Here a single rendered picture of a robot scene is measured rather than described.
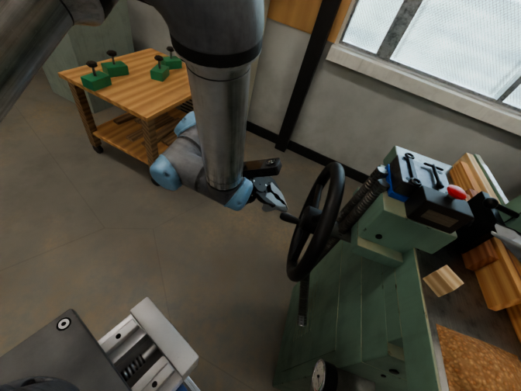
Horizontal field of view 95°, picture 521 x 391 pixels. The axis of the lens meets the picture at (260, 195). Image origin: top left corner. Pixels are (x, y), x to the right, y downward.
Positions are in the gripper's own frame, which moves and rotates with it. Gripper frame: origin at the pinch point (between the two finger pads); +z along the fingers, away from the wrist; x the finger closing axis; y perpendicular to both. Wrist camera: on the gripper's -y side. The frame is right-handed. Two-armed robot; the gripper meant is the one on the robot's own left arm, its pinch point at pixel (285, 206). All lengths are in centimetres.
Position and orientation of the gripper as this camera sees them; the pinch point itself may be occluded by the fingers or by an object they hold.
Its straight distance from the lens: 68.7
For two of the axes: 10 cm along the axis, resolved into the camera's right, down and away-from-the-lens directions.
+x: -2.9, 6.7, -6.8
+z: 7.0, 6.3, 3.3
